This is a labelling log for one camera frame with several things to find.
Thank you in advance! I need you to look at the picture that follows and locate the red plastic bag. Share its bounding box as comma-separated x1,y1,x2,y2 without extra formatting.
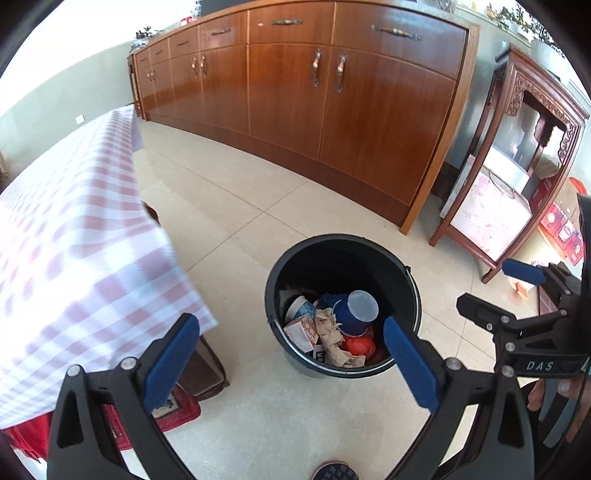
344,336,377,358

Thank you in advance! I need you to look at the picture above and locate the tan cloth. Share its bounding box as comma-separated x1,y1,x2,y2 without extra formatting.
315,308,366,368

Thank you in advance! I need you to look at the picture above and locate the red white carton box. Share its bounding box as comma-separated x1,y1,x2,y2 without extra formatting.
283,314,320,353

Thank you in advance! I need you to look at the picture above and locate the blue cloth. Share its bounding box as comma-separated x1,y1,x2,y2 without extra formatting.
315,294,344,310

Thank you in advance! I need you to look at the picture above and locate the blue patterned paper cup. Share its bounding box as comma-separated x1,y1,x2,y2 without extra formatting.
286,295,317,324

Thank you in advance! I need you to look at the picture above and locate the black trash bucket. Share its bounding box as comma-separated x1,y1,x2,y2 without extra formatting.
263,234,422,379

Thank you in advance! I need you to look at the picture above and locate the right hand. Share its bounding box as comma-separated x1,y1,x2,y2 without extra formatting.
526,375,591,441

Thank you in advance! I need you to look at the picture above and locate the red floor mat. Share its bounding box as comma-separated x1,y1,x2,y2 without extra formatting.
103,385,201,451

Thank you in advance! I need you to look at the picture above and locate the pink checkered tablecloth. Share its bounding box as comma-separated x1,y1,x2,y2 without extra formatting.
1,106,216,428

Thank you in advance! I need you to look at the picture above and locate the carved wooden side table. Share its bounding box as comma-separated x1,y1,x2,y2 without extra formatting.
429,45,590,283

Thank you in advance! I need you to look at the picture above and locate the large potted plant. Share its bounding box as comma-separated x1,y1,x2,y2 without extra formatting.
486,1,565,57

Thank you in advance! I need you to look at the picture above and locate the wooden sideboard cabinet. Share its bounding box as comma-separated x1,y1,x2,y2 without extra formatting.
127,1,479,233

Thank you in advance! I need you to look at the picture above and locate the small potted plant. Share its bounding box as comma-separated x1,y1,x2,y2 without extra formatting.
134,27,159,48

